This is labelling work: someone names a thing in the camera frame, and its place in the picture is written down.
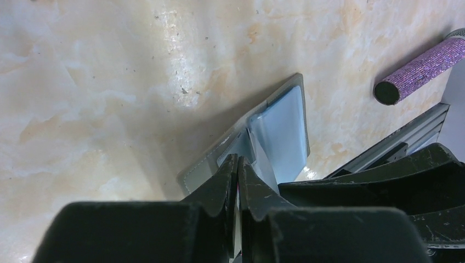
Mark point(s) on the aluminium frame rail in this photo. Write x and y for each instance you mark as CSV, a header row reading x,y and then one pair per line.
x,y
415,135

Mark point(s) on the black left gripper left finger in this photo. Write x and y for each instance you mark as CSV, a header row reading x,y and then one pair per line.
x,y
199,228

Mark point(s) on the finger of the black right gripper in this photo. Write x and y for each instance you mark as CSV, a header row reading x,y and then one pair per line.
x,y
443,233
431,179

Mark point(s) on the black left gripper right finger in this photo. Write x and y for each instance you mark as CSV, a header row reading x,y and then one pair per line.
x,y
274,230

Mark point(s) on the grey card holder wallet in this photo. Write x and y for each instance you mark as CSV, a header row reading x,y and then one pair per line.
x,y
272,136

